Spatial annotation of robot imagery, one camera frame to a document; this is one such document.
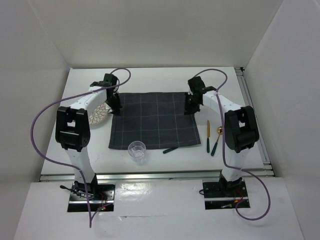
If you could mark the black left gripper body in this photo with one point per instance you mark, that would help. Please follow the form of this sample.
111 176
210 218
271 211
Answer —
112 96

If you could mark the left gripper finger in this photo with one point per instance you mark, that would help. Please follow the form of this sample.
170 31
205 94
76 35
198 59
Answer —
111 103
118 104

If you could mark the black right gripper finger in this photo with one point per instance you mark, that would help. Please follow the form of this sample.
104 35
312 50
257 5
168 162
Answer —
196 105
188 104

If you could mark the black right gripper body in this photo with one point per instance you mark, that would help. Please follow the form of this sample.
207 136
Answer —
192 93

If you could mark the floral ceramic plate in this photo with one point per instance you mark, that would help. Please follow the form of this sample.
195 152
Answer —
100 113

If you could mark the gold knife green handle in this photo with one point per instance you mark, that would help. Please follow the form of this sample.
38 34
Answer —
208 136

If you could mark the dark checked cloth placemat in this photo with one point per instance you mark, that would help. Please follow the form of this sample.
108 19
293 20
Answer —
156 119

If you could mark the gold spoon green handle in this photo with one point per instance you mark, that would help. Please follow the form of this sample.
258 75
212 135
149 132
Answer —
220 133

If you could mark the clear plastic cup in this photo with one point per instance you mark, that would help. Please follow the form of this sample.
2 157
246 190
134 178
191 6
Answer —
137 151

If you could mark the gold fork green handle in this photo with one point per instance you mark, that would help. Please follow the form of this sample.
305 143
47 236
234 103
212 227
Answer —
169 150

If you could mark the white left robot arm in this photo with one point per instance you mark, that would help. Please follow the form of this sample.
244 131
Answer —
73 133

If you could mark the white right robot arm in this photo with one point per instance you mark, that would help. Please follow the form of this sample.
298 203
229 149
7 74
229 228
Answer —
239 130

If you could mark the aluminium front rail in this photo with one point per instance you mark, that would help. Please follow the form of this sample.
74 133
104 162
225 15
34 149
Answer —
266 171

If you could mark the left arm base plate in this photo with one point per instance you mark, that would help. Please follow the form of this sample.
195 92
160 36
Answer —
103 198

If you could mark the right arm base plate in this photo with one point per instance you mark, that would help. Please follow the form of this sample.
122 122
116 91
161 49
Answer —
215 199

